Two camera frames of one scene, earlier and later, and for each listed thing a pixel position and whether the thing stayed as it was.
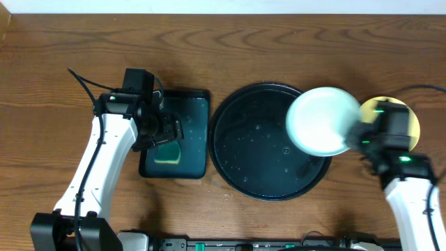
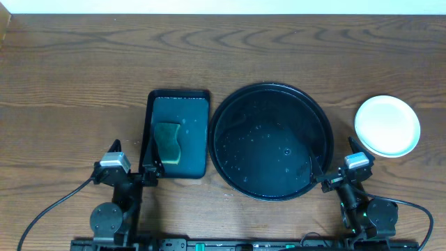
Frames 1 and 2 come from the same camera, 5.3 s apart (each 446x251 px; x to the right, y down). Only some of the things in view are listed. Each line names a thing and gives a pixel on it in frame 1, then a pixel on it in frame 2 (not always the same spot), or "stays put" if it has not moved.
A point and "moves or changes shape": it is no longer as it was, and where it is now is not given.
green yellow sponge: (168, 153) stays put
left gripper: (166, 129) -> (132, 178)
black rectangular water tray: (187, 157) stays put
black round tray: (251, 151) stays put
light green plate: (318, 118) moves or changes shape
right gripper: (350, 136) -> (332, 180)
